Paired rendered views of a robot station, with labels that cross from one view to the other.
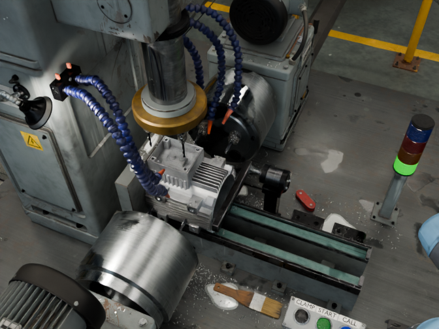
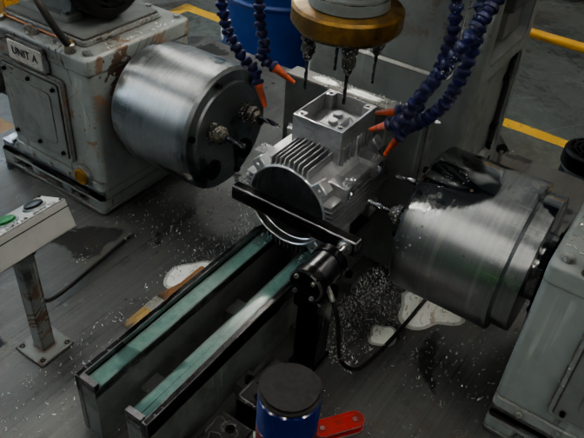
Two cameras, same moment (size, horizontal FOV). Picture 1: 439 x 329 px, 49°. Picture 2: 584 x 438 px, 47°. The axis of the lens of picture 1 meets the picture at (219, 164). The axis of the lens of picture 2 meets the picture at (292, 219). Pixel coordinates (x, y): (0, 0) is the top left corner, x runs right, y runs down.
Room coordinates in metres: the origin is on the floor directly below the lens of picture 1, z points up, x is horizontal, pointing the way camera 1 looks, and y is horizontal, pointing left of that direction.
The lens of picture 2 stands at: (0.96, -0.91, 1.72)
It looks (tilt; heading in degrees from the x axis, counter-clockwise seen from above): 39 degrees down; 97
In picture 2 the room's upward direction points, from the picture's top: 5 degrees clockwise
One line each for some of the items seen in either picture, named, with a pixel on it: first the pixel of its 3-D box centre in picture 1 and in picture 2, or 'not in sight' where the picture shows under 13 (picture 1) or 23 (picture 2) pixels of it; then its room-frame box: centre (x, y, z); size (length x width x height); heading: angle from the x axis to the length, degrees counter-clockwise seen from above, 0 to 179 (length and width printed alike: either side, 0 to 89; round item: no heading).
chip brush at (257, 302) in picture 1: (247, 298); (170, 298); (0.63, -0.07, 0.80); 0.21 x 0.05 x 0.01; 66
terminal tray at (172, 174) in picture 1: (176, 162); (334, 127); (0.88, 0.12, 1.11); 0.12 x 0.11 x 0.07; 66
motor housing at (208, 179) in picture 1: (191, 188); (316, 180); (0.87, 0.08, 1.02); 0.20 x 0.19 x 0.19; 66
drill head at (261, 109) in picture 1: (236, 109); (492, 245); (1.17, -0.06, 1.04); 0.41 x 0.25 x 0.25; 156
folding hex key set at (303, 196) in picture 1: (305, 200); (338, 426); (0.97, -0.28, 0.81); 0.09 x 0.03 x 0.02; 30
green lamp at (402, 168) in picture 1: (406, 162); not in sight; (0.92, -0.54, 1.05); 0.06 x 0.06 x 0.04
